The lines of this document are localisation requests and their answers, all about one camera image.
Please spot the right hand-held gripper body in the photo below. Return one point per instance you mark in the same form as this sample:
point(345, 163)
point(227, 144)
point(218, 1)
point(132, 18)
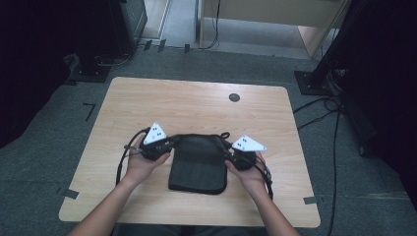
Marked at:
point(247, 145)

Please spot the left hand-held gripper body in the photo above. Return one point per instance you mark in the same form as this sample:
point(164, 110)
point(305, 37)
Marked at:
point(154, 135)

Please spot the black fabric bag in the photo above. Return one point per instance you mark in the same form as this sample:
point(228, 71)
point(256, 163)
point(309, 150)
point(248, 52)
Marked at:
point(198, 167)

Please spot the person's right hand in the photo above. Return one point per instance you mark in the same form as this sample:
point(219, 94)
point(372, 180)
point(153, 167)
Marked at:
point(249, 178)

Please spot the person's left hand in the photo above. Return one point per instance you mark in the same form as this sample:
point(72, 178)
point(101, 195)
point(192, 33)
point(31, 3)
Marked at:
point(141, 165)

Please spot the black round table cap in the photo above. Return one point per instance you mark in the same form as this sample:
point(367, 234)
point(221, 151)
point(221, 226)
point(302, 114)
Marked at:
point(234, 97)

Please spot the black angled floor tape mark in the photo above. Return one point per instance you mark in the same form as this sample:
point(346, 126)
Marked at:
point(90, 109)

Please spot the person's dark pants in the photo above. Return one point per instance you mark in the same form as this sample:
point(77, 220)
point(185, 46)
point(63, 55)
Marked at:
point(196, 231)

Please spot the dark tape strip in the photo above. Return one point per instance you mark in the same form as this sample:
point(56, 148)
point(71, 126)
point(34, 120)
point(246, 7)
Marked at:
point(71, 194)
point(310, 200)

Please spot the short black floor tape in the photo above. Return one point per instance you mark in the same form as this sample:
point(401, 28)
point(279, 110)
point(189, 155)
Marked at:
point(187, 48)
point(148, 45)
point(161, 46)

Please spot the black stand with square base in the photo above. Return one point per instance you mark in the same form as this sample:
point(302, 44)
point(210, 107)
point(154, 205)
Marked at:
point(319, 82)

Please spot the black metal stand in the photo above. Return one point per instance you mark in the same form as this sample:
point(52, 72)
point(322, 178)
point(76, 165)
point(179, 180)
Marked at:
point(98, 49)

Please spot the dark curtain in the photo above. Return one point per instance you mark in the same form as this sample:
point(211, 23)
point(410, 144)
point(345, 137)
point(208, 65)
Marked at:
point(387, 98)
point(32, 65)

